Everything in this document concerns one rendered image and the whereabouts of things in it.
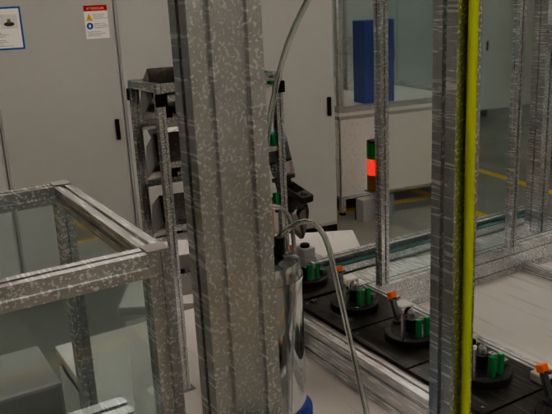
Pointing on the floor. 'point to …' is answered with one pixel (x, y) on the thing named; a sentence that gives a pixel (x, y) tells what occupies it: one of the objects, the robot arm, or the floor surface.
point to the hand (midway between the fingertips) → (302, 234)
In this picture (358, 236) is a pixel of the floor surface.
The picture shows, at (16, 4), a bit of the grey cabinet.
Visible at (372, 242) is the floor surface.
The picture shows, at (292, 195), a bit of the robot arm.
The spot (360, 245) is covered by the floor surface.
